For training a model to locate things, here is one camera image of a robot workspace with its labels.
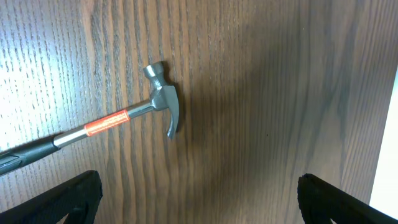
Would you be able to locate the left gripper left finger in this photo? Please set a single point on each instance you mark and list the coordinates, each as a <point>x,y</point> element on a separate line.
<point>76,201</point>

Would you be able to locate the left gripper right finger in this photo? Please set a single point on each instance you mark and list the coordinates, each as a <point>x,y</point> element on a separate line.
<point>321,202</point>

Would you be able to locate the small claw hammer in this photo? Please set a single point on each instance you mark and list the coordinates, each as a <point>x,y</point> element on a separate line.
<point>163,96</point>

